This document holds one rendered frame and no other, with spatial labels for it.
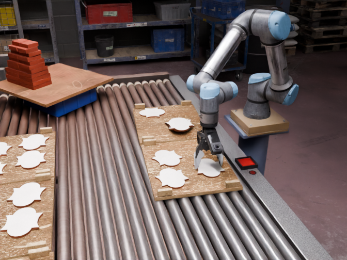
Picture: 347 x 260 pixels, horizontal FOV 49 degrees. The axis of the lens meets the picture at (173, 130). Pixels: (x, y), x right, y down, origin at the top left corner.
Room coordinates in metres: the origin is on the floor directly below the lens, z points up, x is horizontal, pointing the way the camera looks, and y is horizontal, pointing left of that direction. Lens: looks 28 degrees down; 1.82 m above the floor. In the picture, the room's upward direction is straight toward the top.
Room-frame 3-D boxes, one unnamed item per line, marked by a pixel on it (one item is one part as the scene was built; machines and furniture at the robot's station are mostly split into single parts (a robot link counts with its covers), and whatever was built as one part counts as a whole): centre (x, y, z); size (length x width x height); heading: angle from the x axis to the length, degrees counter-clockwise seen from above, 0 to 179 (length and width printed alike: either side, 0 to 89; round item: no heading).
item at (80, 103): (2.06, 0.67, 0.97); 0.31 x 0.31 x 0.10; 55
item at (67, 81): (2.12, 0.71, 1.03); 0.50 x 0.50 x 0.02; 55
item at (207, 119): (1.37, -0.14, 1.16); 0.08 x 0.08 x 0.05
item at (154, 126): (1.78, 0.02, 0.93); 0.41 x 0.35 x 0.02; 10
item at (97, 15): (5.82, 0.97, 0.78); 0.66 x 0.45 x 0.28; 106
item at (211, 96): (1.38, -0.14, 1.24); 0.09 x 0.08 x 0.11; 137
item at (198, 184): (1.37, -0.06, 0.93); 0.41 x 0.35 x 0.02; 12
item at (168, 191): (1.15, 0.03, 0.95); 0.06 x 0.02 x 0.03; 102
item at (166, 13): (6.06, 0.02, 0.76); 0.50 x 0.36 x 0.24; 112
